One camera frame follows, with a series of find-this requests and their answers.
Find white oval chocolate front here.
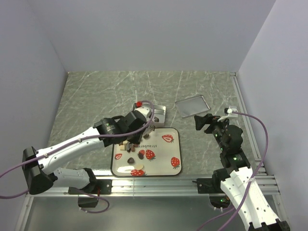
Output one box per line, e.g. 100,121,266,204
134,164,144,170

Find purple cable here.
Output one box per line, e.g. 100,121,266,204
194,109,269,231
0,100,154,214

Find metal serving tongs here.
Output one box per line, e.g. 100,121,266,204
126,125,155,152

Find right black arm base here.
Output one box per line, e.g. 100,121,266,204
193,178,230,211

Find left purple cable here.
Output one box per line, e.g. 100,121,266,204
0,100,154,214

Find silver tin lid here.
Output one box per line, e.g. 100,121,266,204
175,95,210,118

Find aluminium frame rail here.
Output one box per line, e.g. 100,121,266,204
26,174,280,197

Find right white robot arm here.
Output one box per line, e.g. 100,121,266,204
194,113,290,231

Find dark heart chocolate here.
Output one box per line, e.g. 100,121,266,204
128,157,135,165

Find white strawberry pattern tray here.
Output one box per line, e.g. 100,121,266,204
111,128,182,177

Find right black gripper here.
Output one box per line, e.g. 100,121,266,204
193,113,231,151

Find silver rectangular tin box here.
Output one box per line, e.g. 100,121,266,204
150,104,166,128

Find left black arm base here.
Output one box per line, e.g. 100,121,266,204
68,179,112,214

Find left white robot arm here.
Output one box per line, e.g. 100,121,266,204
22,107,154,195

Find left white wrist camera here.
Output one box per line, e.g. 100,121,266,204
133,101,152,121

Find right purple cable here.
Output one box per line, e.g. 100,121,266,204
194,109,269,231

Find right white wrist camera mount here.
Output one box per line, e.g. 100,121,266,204
218,106,238,122

